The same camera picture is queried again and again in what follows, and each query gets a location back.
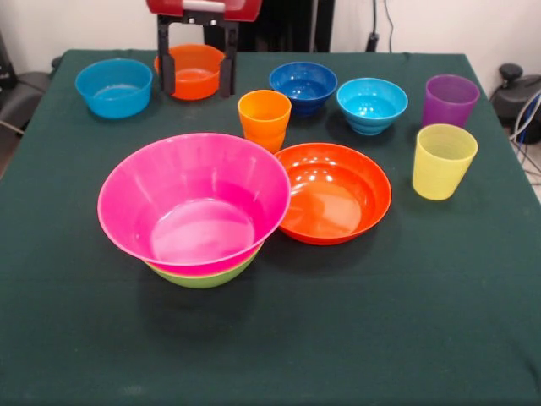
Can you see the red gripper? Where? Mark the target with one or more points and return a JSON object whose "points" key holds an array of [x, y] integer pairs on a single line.
{"points": [[245, 9]]}

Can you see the light blue translucent bowl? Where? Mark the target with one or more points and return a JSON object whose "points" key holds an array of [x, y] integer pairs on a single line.
{"points": [[114, 93]]}

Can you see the large pink plastic bowl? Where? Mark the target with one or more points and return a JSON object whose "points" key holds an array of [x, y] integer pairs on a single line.
{"points": [[190, 190]]}

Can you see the orange translucent bowl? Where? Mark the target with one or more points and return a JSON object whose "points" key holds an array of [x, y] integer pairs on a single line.
{"points": [[194, 80]]}

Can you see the orange plastic cup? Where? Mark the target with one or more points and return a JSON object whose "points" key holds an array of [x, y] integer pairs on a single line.
{"points": [[272, 144], [264, 114]]}

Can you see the dark blue ribbed bowl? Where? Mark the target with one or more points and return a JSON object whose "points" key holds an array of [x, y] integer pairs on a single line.
{"points": [[302, 89]]}

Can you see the dark grey chair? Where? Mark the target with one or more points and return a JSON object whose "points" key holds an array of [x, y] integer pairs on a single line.
{"points": [[23, 97]]}

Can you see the cyan ribbed bowl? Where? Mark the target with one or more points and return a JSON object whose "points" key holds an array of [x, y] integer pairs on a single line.
{"points": [[372, 105]]}

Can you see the red-orange shallow bowl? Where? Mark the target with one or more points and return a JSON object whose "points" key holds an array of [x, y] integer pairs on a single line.
{"points": [[338, 199]]}

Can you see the green plastic bowl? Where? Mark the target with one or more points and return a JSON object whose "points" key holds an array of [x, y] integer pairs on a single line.
{"points": [[203, 280]]}

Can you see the purple plastic cup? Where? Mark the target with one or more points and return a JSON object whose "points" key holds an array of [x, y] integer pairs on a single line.
{"points": [[450, 105]]}

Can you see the yellow plastic cup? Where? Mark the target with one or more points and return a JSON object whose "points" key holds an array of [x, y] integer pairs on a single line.
{"points": [[441, 169]]}

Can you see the dark green table cloth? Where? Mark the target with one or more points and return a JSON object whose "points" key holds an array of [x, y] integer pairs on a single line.
{"points": [[338, 317]]}

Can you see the black floor device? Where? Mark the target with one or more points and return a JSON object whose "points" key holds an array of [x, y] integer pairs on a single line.
{"points": [[515, 97]]}

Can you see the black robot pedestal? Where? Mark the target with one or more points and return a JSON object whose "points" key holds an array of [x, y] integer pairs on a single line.
{"points": [[287, 25]]}

